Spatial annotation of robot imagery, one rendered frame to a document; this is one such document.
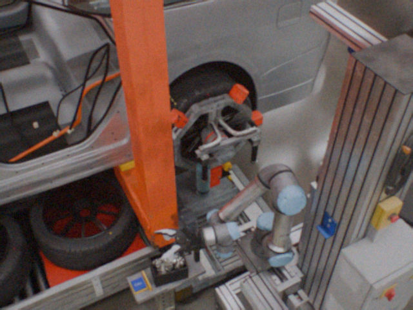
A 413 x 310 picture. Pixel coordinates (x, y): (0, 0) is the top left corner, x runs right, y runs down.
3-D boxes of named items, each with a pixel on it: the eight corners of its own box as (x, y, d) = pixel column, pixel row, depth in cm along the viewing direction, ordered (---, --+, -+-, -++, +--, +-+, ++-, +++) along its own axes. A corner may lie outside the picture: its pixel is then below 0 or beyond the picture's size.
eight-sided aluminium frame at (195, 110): (244, 148, 338) (249, 85, 299) (249, 154, 334) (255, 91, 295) (171, 175, 321) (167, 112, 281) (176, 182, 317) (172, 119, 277)
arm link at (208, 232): (215, 235, 206) (210, 221, 213) (204, 237, 206) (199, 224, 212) (215, 247, 211) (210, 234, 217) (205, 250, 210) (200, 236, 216)
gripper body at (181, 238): (178, 258, 209) (206, 252, 211) (177, 244, 204) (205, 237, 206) (175, 245, 215) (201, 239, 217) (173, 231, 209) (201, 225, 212)
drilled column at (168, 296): (170, 303, 321) (166, 268, 291) (176, 316, 315) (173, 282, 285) (155, 309, 318) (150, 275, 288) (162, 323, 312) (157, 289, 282)
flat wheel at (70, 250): (100, 175, 362) (95, 153, 345) (159, 228, 329) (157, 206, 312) (19, 227, 330) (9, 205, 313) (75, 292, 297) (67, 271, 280)
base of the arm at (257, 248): (285, 250, 253) (287, 239, 246) (261, 263, 248) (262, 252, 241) (268, 229, 262) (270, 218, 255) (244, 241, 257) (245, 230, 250)
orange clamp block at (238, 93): (235, 97, 302) (242, 85, 298) (241, 104, 297) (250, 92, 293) (227, 95, 297) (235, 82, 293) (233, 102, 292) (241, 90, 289)
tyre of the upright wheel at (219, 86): (195, 156, 360) (251, 86, 339) (210, 178, 345) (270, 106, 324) (125, 132, 312) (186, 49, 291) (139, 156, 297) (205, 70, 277)
